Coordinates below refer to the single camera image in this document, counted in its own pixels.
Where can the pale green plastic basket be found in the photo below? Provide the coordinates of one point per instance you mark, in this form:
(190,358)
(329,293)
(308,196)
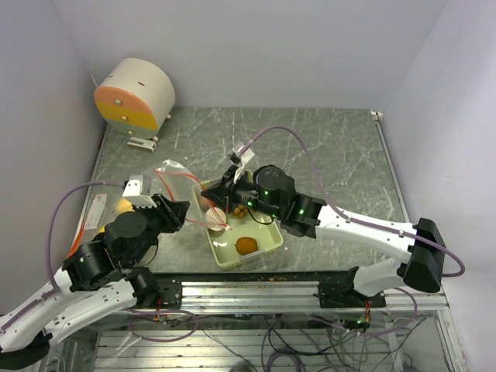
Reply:
(255,225)

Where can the brown longan bunch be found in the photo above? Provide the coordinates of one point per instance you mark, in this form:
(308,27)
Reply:
(240,211)

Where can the pale cream pear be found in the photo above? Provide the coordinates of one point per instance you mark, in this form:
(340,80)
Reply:
(123,206)

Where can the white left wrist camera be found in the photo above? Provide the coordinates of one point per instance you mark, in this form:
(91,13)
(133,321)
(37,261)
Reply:
(138,192)

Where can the round white drawer cabinet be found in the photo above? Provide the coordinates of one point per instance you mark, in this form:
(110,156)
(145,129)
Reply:
(136,98)

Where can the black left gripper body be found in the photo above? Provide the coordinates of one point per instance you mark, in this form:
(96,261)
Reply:
(156,221)

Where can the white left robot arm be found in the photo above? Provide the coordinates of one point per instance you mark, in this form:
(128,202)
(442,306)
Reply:
(101,277)

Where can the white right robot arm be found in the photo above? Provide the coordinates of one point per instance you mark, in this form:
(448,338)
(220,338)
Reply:
(415,251)

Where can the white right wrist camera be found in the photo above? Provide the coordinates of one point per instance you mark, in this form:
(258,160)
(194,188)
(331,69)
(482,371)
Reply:
(240,158)

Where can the white corner clip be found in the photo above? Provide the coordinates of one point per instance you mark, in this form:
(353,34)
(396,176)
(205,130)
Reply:
(377,116)

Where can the clear bag orange zipper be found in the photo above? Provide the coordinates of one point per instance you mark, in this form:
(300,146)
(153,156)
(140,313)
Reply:
(92,221)

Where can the purple passion fruit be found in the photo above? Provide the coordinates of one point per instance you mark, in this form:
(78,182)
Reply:
(204,202)

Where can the white halved mangosteen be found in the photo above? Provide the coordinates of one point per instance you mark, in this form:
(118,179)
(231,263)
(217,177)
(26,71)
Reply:
(216,219)

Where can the aluminium extrusion frame rail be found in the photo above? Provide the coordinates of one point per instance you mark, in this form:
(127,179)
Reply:
(289,296)

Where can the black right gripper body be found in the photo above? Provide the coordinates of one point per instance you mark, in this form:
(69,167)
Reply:
(242,191)

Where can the small white metal bracket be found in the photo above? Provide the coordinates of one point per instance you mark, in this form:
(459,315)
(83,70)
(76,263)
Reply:
(141,144)

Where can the brown kiwi fruit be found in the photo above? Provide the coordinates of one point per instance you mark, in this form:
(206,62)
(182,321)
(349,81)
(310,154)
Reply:
(246,245)

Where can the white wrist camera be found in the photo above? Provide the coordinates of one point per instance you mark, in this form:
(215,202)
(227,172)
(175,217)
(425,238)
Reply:
(240,158)
(138,192)

